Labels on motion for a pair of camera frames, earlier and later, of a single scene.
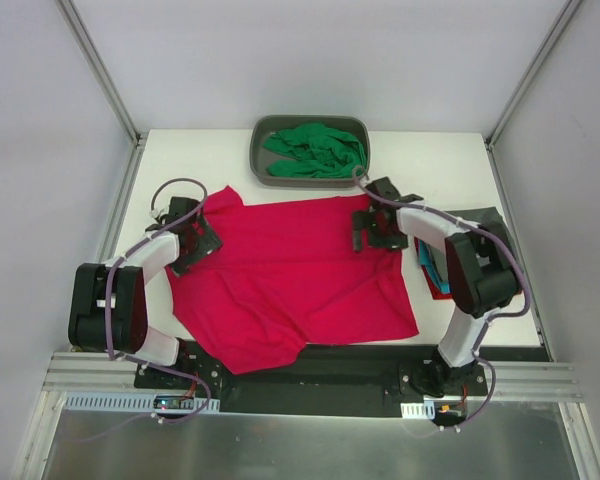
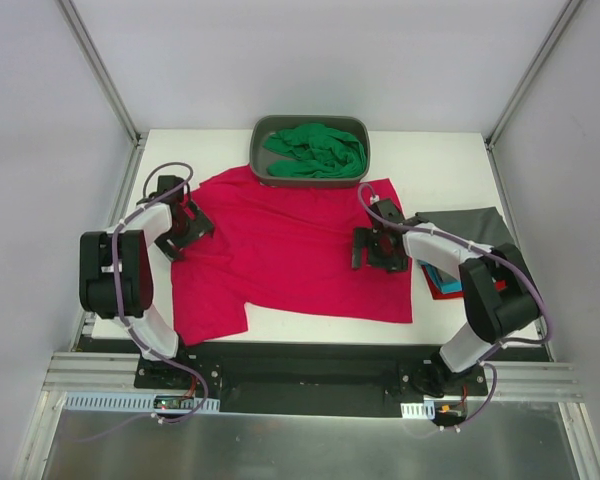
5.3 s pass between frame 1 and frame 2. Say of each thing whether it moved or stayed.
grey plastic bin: stayed
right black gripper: moved
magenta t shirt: moved
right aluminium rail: stayed
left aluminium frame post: stayed
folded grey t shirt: stayed
